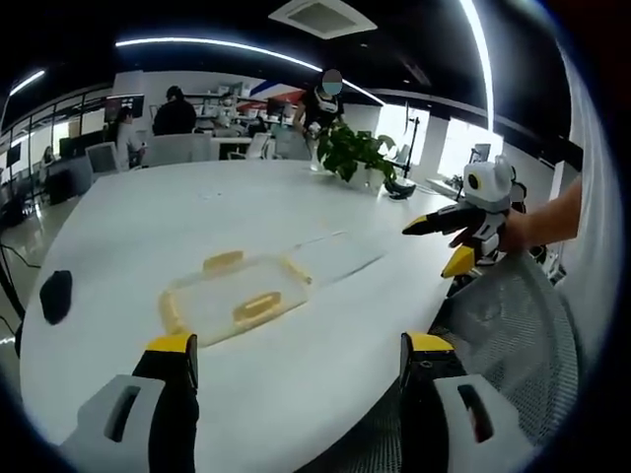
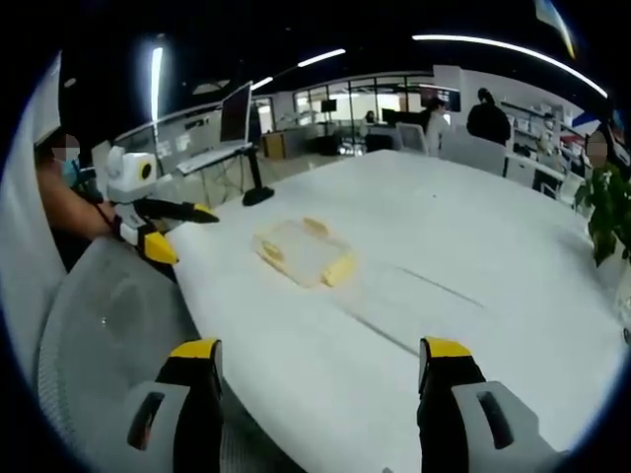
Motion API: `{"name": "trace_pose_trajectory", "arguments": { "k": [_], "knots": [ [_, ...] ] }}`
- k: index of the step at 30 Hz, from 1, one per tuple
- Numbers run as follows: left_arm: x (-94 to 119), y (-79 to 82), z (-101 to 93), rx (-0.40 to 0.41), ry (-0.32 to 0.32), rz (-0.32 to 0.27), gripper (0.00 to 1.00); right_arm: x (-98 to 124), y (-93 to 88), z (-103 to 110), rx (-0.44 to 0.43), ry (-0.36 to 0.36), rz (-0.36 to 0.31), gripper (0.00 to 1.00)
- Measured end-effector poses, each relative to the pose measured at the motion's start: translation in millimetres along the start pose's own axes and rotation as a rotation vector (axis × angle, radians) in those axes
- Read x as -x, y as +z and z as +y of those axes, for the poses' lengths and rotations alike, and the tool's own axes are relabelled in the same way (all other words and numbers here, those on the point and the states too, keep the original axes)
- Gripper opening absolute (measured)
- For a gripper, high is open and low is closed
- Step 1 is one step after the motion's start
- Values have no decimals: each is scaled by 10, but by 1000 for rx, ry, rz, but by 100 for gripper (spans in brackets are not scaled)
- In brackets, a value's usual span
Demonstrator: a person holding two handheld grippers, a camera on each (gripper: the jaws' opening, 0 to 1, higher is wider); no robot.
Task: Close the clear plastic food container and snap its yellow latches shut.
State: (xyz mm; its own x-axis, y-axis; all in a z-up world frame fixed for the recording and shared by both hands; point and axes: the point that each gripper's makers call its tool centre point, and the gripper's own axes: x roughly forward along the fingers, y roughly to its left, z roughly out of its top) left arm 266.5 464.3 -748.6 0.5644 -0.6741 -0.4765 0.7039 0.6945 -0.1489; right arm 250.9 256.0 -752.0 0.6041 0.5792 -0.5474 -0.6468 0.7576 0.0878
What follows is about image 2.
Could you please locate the long ceiling light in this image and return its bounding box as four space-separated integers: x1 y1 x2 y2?
411 33 609 99
146 45 165 142
297 47 347 69

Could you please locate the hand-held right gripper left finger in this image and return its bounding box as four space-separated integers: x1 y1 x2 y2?
86 337 226 473

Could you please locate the yellow cabinet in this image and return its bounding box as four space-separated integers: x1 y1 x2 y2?
261 130 293 160

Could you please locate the clear container with yellow clips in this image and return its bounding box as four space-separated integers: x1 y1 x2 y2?
251 216 358 290

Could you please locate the grey mesh office chair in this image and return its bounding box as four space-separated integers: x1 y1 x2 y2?
36 235 226 473

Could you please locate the white office chair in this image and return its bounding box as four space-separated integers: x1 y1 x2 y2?
440 131 508 177
395 121 426 153

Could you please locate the computer monitor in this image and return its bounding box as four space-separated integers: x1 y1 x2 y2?
219 80 254 145

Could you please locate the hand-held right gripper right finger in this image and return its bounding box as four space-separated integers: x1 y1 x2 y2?
416 336 573 473

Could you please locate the black monitor stand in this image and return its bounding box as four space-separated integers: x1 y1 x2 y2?
240 146 275 207

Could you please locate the green potted plant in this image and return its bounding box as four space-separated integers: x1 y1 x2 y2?
573 166 631 268

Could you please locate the blue face mask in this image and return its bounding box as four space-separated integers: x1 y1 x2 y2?
59 156 82 187

